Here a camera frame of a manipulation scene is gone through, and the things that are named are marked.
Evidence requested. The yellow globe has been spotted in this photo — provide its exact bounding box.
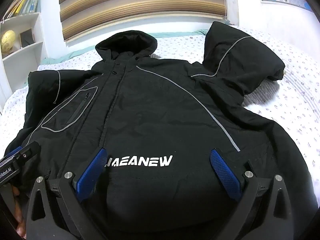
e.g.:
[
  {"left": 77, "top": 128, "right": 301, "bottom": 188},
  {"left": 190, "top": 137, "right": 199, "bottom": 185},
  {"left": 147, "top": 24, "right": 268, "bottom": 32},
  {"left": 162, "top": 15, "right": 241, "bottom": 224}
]
[{"left": 0, "top": 30, "right": 18, "bottom": 53}]

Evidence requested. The floral white bed sheet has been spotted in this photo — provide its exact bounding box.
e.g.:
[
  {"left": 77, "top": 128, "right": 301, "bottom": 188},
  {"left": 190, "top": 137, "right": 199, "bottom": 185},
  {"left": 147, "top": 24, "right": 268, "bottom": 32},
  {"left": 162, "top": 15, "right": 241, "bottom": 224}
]
[{"left": 0, "top": 24, "right": 320, "bottom": 180}]

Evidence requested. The white bookshelf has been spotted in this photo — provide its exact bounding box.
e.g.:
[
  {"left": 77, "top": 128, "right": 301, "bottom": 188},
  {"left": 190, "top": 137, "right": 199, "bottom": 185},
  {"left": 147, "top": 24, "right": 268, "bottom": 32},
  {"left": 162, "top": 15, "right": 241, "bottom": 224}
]
[{"left": 0, "top": 0, "right": 47, "bottom": 100}]

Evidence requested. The striped brown window blind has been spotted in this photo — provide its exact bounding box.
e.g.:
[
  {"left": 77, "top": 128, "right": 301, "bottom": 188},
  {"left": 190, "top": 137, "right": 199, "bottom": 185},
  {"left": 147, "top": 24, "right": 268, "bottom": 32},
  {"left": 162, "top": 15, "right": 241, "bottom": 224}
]
[{"left": 59, "top": 0, "right": 232, "bottom": 42}]

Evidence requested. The row of books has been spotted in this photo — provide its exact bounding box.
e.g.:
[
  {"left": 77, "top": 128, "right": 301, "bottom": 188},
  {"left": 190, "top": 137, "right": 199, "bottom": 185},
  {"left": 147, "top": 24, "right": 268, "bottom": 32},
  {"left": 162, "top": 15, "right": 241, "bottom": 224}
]
[{"left": 2, "top": 0, "right": 42, "bottom": 20}]

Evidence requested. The person's left hand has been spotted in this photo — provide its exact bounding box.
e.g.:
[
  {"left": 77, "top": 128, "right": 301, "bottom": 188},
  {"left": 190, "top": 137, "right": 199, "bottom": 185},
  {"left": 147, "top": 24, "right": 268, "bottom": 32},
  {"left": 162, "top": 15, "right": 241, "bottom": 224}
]
[{"left": 11, "top": 187, "right": 27, "bottom": 239}]

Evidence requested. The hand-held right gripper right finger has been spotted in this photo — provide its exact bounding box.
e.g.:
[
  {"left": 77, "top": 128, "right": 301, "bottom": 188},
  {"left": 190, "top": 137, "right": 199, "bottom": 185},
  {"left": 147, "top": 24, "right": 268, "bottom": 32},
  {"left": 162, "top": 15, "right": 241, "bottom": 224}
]
[{"left": 210, "top": 148, "right": 298, "bottom": 240}]

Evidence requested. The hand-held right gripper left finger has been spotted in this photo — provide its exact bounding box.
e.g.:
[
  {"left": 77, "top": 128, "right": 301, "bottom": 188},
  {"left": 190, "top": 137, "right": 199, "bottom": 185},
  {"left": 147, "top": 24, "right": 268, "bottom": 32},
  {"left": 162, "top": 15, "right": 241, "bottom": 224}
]
[{"left": 26, "top": 147, "right": 108, "bottom": 240}]

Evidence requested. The dark picture frame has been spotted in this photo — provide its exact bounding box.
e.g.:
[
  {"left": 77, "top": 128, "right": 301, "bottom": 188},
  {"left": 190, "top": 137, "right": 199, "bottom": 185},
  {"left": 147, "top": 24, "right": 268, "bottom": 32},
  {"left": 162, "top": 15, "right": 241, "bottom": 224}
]
[{"left": 19, "top": 28, "right": 35, "bottom": 48}]

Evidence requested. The black hooded jacket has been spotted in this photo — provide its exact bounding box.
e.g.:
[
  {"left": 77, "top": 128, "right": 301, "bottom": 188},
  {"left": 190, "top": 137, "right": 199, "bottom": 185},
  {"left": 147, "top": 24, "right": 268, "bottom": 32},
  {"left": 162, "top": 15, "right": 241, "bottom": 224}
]
[{"left": 5, "top": 21, "right": 318, "bottom": 240}]

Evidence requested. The teal bed cover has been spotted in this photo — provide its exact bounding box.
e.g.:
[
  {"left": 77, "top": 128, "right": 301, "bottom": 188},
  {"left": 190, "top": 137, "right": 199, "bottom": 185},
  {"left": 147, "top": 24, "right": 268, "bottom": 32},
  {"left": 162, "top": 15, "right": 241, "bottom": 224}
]
[{"left": 37, "top": 28, "right": 210, "bottom": 67}]

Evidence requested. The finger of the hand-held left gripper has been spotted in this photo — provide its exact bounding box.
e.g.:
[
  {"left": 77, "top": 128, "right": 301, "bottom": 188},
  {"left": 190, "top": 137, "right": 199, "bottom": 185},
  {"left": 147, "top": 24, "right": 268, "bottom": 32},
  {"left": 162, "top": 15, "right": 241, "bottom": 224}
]
[{"left": 5, "top": 142, "right": 41, "bottom": 162}]

